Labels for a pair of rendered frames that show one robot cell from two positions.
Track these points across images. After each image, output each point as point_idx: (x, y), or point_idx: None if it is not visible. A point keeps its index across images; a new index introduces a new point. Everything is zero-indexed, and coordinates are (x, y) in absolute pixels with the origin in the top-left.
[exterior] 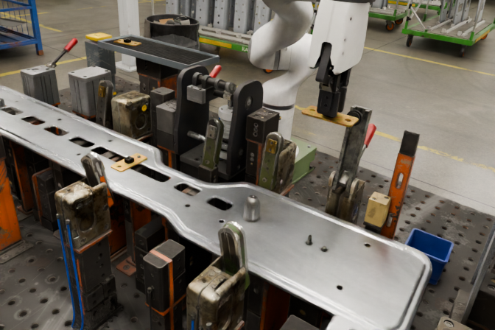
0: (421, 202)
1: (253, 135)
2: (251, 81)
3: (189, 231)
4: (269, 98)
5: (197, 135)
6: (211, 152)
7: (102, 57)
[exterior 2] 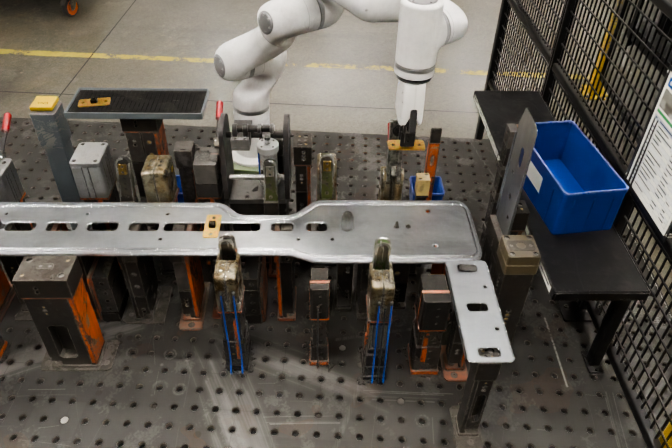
0: None
1: (302, 160)
2: (287, 117)
3: (320, 256)
4: (249, 106)
5: (241, 176)
6: (273, 187)
7: (59, 125)
